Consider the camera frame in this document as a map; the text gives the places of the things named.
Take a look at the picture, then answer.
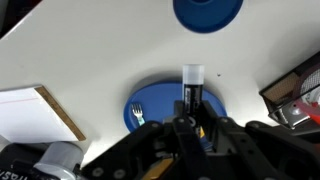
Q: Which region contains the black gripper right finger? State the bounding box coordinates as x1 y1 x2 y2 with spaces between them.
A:
201 100 320 180

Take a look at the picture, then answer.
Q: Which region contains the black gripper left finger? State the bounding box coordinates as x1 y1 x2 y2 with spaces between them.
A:
81 99 213 180

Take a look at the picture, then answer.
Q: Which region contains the black white Expo marker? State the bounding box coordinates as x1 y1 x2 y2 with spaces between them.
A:
182 63 206 139

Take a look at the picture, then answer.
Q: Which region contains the blue plastic cup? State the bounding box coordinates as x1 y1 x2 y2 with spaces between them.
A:
172 0 245 34

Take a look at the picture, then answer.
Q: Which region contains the small toy fork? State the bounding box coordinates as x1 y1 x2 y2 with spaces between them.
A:
130 102 146 127

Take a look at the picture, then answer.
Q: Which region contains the blue round plate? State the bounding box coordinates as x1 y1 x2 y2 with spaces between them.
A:
122 81 228 153

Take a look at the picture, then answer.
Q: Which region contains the black mesh desk organizer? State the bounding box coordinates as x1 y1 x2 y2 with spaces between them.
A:
258 49 320 130

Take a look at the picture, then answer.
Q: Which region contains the red rimmed mesh strainer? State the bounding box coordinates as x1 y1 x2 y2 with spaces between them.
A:
292 64 320 126

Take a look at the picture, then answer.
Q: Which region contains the grey cylindrical cap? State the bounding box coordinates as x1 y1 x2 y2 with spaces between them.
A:
32 141 85 180

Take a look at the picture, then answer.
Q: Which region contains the white notepad with cardboard edge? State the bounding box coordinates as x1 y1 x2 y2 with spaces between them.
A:
0 84 87 145

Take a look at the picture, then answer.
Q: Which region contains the black device with white lettering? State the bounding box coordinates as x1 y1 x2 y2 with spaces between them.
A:
0 142 51 180

